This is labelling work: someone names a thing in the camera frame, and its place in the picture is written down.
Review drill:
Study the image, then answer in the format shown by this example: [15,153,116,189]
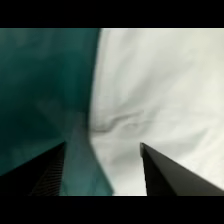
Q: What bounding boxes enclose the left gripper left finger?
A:
[0,141,66,197]

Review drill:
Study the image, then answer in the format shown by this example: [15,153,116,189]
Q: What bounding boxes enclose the white garment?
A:
[87,27,224,197]

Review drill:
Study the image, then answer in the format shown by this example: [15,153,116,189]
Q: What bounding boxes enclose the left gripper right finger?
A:
[139,142,224,197]

